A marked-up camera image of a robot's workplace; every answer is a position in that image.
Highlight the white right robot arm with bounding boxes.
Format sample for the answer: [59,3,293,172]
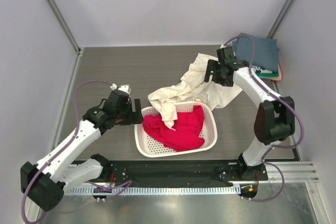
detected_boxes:
[204,46,295,180]

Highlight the left aluminium frame post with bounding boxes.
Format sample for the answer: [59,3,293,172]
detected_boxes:
[46,0,81,54]

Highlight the right aluminium frame post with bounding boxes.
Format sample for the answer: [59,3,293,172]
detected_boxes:
[267,0,296,39]

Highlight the white perforated plastic basket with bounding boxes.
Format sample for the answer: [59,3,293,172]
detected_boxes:
[134,102,217,158]

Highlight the folded green t shirt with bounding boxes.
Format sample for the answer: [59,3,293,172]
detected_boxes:
[255,71,280,79]

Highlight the aluminium extrusion rail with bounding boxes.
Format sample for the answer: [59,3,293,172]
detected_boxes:
[266,161,319,183]

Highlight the folded grey-blue t shirt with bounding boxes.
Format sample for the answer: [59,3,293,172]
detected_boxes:
[232,33,278,71]

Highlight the slotted grey cable duct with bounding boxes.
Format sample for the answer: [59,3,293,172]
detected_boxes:
[65,185,241,196]

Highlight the cream white t shirt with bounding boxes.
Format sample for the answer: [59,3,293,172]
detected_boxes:
[148,54,242,129]

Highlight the red t shirt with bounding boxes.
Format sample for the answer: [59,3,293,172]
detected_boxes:
[143,105,205,152]

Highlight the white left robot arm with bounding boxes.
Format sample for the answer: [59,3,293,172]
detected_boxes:
[20,86,143,212]

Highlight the folded white blue patterned shirt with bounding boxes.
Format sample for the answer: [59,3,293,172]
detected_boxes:
[252,66,274,75]

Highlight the aluminium frame post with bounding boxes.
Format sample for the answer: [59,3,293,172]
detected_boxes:
[267,0,296,39]
[46,0,81,54]

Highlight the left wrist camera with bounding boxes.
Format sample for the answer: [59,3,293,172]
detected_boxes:
[110,83,131,95]

